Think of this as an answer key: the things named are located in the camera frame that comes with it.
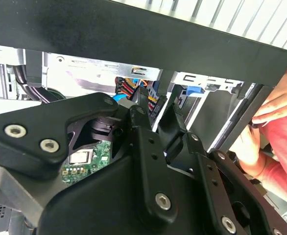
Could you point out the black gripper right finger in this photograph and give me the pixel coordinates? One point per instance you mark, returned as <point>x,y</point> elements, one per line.
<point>207,171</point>

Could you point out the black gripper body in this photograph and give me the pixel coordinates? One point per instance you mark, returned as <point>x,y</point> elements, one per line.
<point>97,208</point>

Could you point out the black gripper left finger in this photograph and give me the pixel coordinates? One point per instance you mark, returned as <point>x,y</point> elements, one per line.
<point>35,137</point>

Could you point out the person's left hand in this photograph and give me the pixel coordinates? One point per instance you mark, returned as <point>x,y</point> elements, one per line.
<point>248,151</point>

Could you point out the person's right hand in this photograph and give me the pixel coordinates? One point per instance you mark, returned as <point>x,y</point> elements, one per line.
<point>283,102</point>

